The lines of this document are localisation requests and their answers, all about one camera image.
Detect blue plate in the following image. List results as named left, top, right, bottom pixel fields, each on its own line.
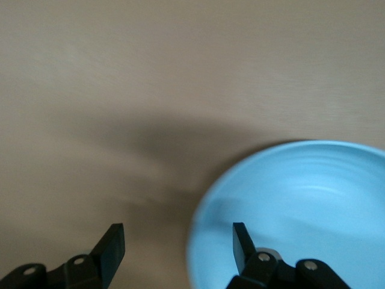
left=185, top=139, right=385, bottom=289

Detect brown table cover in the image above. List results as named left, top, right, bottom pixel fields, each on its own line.
left=0, top=0, right=385, bottom=289

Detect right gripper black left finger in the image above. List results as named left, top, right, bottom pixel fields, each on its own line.
left=0, top=222, right=126, bottom=289

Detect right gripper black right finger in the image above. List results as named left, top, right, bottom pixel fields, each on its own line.
left=227, top=222, right=359, bottom=289

